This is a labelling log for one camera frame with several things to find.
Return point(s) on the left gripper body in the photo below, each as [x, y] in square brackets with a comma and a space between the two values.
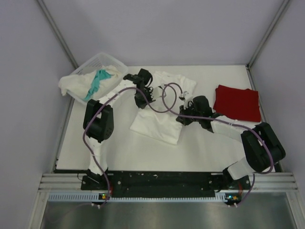
[139, 99]

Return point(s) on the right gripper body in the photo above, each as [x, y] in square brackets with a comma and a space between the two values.
[190, 110]

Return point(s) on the white peace flower t-shirt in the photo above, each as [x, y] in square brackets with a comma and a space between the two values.
[162, 127]

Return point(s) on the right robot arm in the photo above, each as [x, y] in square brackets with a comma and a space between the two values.
[260, 147]

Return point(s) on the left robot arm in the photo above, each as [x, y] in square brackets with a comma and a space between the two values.
[98, 121]

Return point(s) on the teal cloth in basket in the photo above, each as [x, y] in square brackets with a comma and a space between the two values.
[95, 85]

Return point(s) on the red folded t-shirt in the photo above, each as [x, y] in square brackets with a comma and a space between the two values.
[237, 104]

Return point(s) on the white plastic basket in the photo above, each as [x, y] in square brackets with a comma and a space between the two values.
[97, 62]

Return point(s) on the cream cloth in basket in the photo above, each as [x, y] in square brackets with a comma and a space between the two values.
[80, 84]

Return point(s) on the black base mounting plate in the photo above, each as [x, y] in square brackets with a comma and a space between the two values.
[153, 184]

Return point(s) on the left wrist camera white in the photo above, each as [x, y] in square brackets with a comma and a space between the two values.
[157, 92]

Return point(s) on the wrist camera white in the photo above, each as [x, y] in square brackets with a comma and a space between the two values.
[157, 92]
[186, 96]

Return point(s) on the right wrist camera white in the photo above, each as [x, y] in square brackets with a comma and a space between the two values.
[186, 96]

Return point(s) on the aluminium frame rail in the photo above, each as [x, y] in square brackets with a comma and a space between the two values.
[272, 182]

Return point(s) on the grey slotted cable duct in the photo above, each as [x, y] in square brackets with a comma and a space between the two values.
[100, 198]

